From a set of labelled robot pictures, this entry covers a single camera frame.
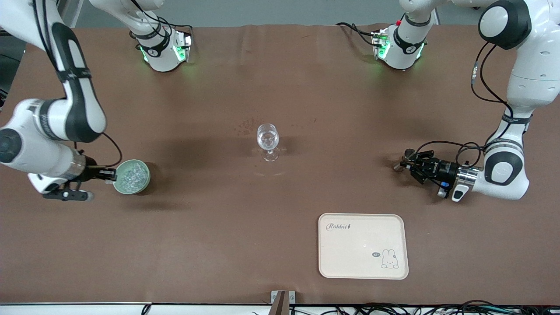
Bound silver metal jigger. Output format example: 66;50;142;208
394;148;417;172

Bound clear ice cubes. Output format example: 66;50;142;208
120;163;147;192

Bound clear stemmed wine glass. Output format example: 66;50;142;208
256;123;280;162

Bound green ceramic bowl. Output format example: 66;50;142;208
112;159;151;195

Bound cream rabbit print tray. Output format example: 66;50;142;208
318;213;409;280

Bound brown table cover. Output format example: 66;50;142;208
0;24;560;305

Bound green lit base control box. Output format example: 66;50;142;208
174;31;194;63

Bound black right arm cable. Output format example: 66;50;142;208
33;0;123;169

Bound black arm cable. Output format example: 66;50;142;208
413;42;510;169
33;0;123;169

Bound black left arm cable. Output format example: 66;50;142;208
413;42;510;169

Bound black cable bundle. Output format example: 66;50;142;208
252;300;560;315

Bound black base power cable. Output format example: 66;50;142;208
336;22;378;47
157;17;194;36

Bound grey metal mounting bracket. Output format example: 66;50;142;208
270;290;296;315

